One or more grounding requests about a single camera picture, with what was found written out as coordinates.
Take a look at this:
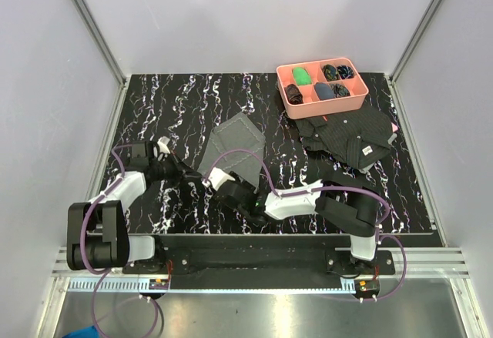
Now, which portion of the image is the olive floral rolled tie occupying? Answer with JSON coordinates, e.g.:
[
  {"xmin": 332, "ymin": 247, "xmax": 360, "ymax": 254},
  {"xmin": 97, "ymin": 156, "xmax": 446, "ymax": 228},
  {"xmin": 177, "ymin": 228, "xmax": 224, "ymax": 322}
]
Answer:
[{"xmin": 322, "ymin": 64, "xmax": 340, "ymax": 82}]

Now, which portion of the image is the teal paisley rolled tie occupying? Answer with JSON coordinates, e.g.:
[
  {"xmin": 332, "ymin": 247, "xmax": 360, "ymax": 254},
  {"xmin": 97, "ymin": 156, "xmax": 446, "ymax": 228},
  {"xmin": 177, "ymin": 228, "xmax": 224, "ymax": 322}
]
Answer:
[{"xmin": 330, "ymin": 83, "xmax": 350, "ymax": 98}]

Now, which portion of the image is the navy striped rolled tie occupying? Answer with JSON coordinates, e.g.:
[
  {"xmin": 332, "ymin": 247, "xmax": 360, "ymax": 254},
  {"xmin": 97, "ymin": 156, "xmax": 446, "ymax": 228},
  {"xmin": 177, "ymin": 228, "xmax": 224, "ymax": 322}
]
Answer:
[{"xmin": 337, "ymin": 65, "xmax": 355, "ymax": 79}]

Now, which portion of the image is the green rolled cloth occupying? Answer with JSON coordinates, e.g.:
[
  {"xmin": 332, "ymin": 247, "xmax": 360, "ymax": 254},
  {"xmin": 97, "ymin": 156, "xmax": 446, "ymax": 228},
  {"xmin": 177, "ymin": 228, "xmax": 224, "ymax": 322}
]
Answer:
[{"xmin": 292, "ymin": 67, "xmax": 312, "ymax": 85}]

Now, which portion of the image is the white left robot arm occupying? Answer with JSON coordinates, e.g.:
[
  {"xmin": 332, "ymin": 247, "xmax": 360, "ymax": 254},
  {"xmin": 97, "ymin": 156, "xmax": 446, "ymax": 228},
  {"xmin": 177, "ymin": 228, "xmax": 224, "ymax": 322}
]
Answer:
[{"xmin": 66, "ymin": 137, "xmax": 202, "ymax": 274}]

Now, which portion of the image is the pink divided organizer box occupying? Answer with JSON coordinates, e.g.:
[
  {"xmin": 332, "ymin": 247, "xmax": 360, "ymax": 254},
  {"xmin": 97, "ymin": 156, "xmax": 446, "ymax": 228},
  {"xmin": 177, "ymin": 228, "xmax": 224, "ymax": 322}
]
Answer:
[{"xmin": 277, "ymin": 58, "xmax": 369, "ymax": 119}]

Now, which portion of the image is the blue cloth scrap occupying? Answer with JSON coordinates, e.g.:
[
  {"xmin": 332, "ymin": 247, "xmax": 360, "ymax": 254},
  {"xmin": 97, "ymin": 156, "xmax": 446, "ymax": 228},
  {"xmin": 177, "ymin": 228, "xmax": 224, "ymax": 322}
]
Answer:
[{"xmin": 63, "ymin": 326, "xmax": 99, "ymax": 338}]

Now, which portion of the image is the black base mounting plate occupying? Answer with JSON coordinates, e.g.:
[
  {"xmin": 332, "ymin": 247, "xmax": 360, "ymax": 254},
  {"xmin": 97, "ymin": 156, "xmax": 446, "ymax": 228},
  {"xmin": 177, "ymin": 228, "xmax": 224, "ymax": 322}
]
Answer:
[{"xmin": 123, "ymin": 234, "xmax": 396, "ymax": 293}]

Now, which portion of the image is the grey cloth napkin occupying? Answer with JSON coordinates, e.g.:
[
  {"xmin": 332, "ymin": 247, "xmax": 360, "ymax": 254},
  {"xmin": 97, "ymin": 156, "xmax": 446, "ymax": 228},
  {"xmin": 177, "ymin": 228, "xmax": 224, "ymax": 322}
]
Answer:
[{"xmin": 197, "ymin": 112, "xmax": 266, "ymax": 189}]

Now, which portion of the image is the blue-grey rolled cloth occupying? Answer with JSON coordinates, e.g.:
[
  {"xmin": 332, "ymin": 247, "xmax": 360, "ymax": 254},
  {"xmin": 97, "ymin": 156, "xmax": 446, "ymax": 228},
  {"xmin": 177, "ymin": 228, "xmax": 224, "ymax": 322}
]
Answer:
[{"xmin": 314, "ymin": 82, "xmax": 335, "ymax": 101}]

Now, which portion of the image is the brown patterned rolled tie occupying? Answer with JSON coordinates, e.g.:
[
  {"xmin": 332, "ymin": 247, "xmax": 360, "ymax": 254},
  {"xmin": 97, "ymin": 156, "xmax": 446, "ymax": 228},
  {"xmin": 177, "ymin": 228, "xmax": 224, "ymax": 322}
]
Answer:
[{"xmin": 285, "ymin": 84, "xmax": 304, "ymax": 105}]

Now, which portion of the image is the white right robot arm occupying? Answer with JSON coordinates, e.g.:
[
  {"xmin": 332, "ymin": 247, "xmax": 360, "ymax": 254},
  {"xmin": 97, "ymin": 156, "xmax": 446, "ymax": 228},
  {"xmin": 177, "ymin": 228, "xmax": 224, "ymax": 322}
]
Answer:
[{"xmin": 203, "ymin": 168, "xmax": 381, "ymax": 274}]

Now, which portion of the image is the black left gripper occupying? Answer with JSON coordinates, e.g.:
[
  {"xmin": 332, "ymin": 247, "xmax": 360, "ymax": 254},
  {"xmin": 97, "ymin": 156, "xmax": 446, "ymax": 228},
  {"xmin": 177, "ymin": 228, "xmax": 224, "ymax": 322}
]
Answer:
[{"xmin": 149, "ymin": 149, "xmax": 202, "ymax": 188}]

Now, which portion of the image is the dark striped button shirt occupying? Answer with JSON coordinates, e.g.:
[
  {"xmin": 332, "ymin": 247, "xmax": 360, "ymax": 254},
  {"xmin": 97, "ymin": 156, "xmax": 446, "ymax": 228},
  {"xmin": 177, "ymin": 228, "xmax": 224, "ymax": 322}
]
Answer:
[{"xmin": 295, "ymin": 104, "xmax": 394, "ymax": 171}]

